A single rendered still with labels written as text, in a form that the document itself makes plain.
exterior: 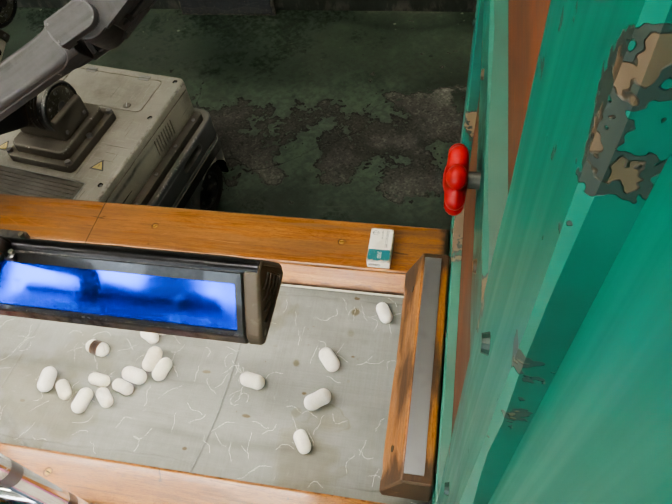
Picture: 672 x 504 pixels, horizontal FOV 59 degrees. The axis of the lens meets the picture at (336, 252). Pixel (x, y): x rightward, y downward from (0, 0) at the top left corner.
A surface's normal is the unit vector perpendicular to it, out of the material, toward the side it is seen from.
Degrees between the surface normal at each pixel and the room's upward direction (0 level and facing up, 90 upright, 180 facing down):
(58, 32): 44
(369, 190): 0
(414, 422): 0
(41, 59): 49
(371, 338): 0
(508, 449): 90
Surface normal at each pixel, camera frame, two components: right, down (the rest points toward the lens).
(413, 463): -0.08, -0.59
